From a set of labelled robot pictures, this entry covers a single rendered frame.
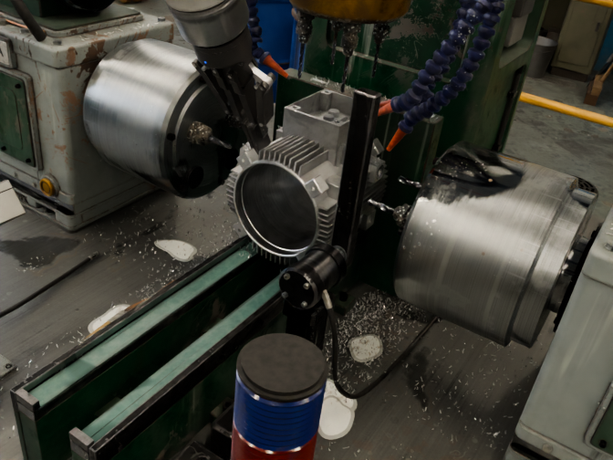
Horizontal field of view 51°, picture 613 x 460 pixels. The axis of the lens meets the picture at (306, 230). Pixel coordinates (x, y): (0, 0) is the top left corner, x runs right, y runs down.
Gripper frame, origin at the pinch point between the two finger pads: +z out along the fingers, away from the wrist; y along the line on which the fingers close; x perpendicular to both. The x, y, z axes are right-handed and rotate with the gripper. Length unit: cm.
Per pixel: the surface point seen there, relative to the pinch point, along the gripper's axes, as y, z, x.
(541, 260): -44.4, 0.4, 2.2
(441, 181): -29.3, -2.0, -1.9
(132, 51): 29.3, -1.9, -5.2
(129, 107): 23.0, 0.0, 4.0
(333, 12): -8.7, -15.0, -12.5
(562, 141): 2, 265, -236
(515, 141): 25, 253, -215
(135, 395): -10.1, -0.6, 40.4
